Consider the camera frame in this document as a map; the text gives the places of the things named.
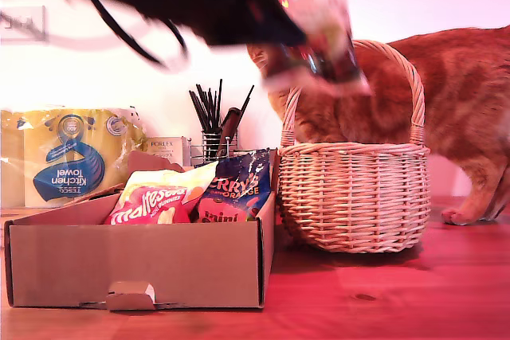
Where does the thin black stick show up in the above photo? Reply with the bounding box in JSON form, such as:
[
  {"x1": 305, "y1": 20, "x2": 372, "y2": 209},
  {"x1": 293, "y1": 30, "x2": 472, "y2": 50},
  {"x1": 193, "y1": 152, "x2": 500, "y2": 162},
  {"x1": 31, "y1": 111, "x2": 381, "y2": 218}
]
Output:
[
  {"x1": 194, "y1": 84, "x2": 215, "y2": 133},
  {"x1": 216, "y1": 79, "x2": 224, "y2": 134},
  {"x1": 237, "y1": 84, "x2": 256, "y2": 118},
  {"x1": 188, "y1": 91, "x2": 210, "y2": 134}
]

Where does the dark brown comb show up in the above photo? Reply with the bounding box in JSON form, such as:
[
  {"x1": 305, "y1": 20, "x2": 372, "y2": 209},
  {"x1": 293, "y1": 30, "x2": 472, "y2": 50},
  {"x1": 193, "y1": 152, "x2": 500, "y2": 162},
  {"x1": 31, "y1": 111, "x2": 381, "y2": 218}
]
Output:
[{"x1": 218, "y1": 107, "x2": 243, "y2": 158}]

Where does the yellow kitchen towel pack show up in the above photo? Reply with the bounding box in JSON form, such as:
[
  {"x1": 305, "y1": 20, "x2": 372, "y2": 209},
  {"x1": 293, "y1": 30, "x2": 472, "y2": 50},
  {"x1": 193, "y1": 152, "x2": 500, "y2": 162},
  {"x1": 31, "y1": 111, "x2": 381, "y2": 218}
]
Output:
[{"x1": 0, "y1": 107, "x2": 147, "y2": 209}]

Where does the brown cardboard box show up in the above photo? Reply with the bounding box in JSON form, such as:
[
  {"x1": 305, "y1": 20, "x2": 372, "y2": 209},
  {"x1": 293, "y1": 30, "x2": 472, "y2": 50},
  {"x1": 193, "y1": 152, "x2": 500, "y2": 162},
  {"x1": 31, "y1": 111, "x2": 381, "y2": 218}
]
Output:
[{"x1": 3, "y1": 150, "x2": 277, "y2": 312}]

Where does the thin black cable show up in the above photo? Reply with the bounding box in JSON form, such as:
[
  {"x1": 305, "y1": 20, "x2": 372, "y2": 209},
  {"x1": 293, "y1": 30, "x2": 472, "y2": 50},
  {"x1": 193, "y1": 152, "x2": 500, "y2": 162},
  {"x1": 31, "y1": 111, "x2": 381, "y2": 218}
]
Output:
[{"x1": 167, "y1": 17, "x2": 189, "y2": 58}]

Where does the pink yellow Maltesers bag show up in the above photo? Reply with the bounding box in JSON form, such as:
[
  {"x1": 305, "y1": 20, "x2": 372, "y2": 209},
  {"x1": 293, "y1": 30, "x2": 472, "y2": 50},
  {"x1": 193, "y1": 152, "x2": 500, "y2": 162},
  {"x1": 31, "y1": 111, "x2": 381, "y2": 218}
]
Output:
[{"x1": 104, "y1": 160, "x2": 219, "y2": 225}]

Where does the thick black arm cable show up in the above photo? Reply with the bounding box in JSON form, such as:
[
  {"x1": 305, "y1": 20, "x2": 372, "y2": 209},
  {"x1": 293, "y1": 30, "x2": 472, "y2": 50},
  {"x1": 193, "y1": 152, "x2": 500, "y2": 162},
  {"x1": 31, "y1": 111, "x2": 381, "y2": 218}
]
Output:
[{"x1": 85, "y1": 0, "x2": 167, "y2": 68}]

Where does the ginger cat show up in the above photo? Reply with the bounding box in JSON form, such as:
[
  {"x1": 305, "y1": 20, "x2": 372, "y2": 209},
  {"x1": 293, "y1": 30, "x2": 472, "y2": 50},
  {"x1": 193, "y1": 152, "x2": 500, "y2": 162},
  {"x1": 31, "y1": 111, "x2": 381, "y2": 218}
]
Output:
[{"x1": 246, "y1": 0, "x2": 510, "y2": 226}]

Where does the blue Terry's egg bag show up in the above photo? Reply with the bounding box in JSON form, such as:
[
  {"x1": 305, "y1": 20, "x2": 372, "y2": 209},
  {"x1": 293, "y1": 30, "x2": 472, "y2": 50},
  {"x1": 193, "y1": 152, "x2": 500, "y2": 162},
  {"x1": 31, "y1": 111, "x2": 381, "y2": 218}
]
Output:
[{"x1": 193, "y1": 148, "x2": 272, "y2": 224}]

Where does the woven wicker basket with handle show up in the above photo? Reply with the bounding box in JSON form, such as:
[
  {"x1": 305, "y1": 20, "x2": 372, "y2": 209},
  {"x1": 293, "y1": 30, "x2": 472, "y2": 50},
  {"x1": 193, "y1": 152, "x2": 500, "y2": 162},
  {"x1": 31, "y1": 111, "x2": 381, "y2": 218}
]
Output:
[{"x1": 277, "y1": 39, "x2": 432, "y2": 255}]

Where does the white Porlex carton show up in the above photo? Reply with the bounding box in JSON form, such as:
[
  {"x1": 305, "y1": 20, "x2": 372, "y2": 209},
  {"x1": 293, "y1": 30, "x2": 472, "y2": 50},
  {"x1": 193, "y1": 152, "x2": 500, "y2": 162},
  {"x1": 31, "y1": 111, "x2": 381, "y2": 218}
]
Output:
[{"x1": 146, "y1": 135, "x2": 191, "y2": 166}]

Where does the chrome wire utensil holder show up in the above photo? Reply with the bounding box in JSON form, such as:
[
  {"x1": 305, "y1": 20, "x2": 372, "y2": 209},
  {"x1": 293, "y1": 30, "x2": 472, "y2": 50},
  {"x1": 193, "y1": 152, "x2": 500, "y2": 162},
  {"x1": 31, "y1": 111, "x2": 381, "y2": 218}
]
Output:
[{"x1": 190, "y1": 128, "x2": 240, "y2": 166}]

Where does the white wall switch plate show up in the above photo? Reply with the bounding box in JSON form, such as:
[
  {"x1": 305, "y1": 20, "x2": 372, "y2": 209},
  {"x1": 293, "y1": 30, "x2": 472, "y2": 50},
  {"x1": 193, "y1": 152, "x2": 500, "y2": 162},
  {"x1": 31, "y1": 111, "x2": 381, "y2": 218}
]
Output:
[{"x1": 0, "y1": 5, "x2": 46, "y2": 43}]

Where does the white Galaxy egg bag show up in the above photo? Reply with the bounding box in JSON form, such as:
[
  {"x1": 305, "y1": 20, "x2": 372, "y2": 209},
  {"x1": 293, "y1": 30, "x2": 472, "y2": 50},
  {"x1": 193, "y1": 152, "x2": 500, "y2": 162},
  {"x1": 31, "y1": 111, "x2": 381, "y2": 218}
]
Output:
[{"x1": 261, "y1": 0, "x2": 375, "y2": 97}]

